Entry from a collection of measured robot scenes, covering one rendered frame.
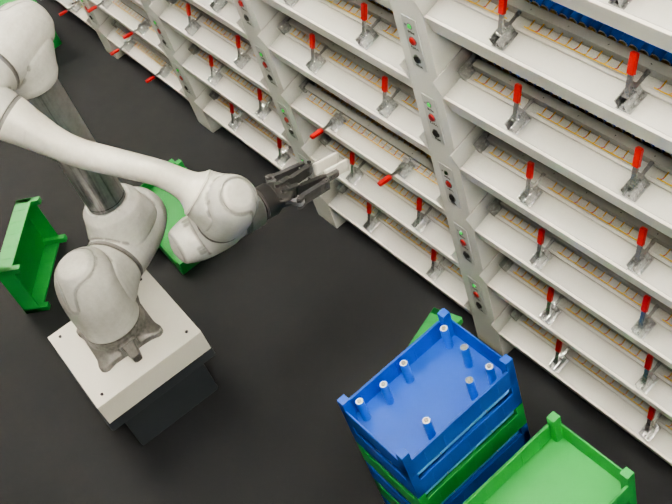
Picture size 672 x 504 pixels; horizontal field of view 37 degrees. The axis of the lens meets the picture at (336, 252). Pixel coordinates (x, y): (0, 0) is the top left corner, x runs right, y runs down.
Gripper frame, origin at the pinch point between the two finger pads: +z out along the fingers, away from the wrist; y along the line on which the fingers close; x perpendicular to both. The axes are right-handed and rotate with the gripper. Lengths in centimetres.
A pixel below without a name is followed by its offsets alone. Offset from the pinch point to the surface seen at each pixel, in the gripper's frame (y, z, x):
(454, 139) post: -30.6, 9.7, -17.4
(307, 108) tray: 33.7, 17.2, 7.6
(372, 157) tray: 5.7, 15.9, 8.4
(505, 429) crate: -60, -4, 35
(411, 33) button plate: -26.1, 3.6, -41.8
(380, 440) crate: -49, -29, 28
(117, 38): 174, 27, 44
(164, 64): 141, 29, 43
